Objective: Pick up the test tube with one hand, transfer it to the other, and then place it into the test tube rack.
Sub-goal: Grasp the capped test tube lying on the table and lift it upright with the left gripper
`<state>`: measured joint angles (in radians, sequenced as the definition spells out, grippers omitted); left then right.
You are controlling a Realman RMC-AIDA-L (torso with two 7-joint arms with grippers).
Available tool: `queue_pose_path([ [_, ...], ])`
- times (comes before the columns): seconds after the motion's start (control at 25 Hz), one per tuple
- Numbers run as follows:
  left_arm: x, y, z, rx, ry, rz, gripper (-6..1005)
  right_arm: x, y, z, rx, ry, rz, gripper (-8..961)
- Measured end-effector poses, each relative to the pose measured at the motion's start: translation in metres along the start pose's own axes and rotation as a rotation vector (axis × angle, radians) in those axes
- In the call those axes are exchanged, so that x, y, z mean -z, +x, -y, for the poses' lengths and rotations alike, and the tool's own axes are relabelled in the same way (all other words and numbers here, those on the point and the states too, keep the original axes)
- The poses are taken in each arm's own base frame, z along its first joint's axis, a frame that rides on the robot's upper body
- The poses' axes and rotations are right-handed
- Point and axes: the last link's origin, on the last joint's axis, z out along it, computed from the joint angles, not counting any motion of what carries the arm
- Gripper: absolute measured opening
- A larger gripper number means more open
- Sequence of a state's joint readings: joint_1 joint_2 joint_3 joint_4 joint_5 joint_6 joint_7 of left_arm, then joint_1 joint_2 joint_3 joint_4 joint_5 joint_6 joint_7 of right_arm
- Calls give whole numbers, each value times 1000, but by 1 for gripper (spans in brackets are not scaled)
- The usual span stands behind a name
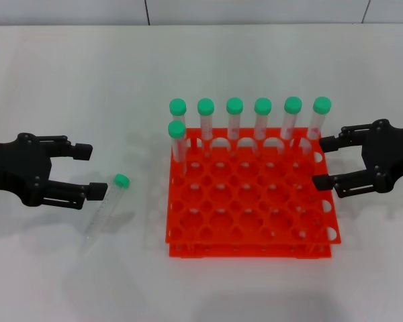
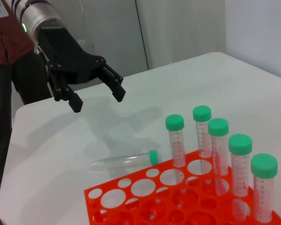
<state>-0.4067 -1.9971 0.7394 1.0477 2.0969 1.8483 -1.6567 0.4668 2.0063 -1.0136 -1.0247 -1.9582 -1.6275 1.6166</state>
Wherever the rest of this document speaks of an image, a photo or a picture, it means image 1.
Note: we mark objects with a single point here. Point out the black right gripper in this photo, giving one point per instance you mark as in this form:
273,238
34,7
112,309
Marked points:
389,157

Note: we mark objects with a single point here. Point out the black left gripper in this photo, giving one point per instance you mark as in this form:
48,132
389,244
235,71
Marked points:
16,167

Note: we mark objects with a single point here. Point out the clear test tube green cap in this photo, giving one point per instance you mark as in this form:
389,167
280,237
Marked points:
178,106
206,106
322,105
263,106
176,129
293,104
234,105
121,180

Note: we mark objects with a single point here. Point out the orange test tube rack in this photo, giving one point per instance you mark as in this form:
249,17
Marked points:
255,214

